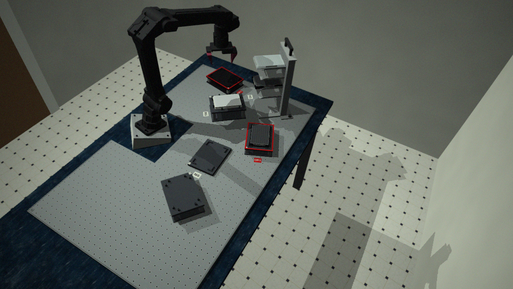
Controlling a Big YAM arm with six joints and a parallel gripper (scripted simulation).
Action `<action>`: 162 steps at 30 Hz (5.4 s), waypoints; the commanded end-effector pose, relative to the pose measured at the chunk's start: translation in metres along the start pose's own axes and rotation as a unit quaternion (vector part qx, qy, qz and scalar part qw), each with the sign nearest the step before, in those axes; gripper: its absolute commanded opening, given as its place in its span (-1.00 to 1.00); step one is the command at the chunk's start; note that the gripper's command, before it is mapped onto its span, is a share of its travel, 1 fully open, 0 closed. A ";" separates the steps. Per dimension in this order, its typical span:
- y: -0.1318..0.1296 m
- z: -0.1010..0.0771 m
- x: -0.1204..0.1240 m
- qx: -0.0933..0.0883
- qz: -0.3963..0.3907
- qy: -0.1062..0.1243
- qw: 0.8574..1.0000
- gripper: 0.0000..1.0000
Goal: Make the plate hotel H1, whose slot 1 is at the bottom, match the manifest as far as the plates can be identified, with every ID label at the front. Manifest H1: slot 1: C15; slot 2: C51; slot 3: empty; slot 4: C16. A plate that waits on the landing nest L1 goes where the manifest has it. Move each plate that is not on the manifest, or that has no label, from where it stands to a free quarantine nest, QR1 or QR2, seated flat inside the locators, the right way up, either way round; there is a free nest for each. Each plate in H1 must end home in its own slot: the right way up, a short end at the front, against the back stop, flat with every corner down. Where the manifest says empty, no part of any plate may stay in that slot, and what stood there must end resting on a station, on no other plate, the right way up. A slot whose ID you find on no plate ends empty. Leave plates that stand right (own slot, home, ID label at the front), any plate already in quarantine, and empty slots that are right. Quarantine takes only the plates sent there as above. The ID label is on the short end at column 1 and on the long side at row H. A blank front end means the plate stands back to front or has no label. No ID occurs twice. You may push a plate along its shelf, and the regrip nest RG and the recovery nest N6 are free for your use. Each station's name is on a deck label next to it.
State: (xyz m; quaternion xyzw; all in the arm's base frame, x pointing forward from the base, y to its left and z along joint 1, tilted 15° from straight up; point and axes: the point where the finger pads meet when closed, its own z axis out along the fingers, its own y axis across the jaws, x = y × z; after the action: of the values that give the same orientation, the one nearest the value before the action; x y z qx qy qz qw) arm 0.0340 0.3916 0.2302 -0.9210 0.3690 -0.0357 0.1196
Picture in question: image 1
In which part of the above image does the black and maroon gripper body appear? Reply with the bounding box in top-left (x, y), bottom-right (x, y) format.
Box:
top-left (206, 36), bottom-right (237, 54)

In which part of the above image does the grey shelf rack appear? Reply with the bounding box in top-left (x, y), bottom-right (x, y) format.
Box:
top-left (253, 44), bottom-right (296, 119)

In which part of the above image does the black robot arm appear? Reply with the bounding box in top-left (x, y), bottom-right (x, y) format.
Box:
top-left (127, 5), bottom-right (240, 136)

